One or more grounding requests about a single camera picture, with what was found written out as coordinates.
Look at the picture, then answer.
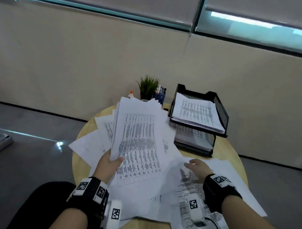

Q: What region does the person's right hand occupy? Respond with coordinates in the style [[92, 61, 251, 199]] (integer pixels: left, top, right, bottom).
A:
[[183, 158, 215, 184]]

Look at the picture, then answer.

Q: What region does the person's left hand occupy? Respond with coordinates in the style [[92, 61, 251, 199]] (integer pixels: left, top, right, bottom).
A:
[[92, 150, 124, 184]]

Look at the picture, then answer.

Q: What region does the pile of printed papers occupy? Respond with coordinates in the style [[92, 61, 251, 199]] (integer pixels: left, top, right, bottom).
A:
[[68, 113, 268, 229]]

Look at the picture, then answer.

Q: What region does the black mesh paper tray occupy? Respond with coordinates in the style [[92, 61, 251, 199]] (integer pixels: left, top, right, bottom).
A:
[[169, 84, 229, 158]]

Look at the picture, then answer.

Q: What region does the person's left forearm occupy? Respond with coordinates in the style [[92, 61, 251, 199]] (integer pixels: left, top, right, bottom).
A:
[[49, 207, 88, 229]]

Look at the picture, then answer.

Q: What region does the person's right forearm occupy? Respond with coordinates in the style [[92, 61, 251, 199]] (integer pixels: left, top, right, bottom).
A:
[[221, 195, 275, 229]]

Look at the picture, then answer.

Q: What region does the round wooden table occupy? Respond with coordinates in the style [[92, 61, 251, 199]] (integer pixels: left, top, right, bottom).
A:
[[72, 103, 249, 229]]

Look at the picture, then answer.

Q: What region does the black right wrist band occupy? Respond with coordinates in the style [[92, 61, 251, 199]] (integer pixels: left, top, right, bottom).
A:
[[203, 174, 243, 214]]

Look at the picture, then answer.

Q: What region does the black wrist band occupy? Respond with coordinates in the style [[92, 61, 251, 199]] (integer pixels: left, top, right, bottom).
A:
[[203, 174, 243, 214], [66, 177, 109, 223]]

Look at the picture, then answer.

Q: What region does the black left wrist band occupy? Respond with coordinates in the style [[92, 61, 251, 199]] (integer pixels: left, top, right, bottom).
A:
[[66, 177, 109, 223]]

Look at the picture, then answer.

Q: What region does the blue mesh pen holder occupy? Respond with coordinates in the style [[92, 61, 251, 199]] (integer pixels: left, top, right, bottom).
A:
[[153, 92, 166, 105]]

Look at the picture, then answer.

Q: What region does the green potted plant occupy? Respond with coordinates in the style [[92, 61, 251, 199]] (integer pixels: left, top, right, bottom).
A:
[[137, 75, 160, 101]]

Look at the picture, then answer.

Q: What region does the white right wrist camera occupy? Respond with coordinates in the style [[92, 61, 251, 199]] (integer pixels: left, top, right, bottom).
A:
[[180, 193, 208, 227]]

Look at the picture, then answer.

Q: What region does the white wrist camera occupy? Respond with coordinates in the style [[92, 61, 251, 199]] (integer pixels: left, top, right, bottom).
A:
[[180, 193, 208, 227], [103, 200, 123, 228]]

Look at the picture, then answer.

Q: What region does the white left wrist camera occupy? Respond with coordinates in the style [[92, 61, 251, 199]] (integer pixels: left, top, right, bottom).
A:
[[103, 200, 123, 228]]

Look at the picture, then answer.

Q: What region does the black right camera cable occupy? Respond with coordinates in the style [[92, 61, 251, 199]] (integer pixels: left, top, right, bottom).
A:
[[205, 217, 219, 229]]

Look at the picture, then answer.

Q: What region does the window with black frame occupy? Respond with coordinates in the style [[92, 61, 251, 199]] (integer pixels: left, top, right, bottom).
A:
[[0, 0, 302, 57]]

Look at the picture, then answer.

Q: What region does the blind pull chain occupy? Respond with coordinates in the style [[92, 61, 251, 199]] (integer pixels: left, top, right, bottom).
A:
[[183, 0, 203, 57]]

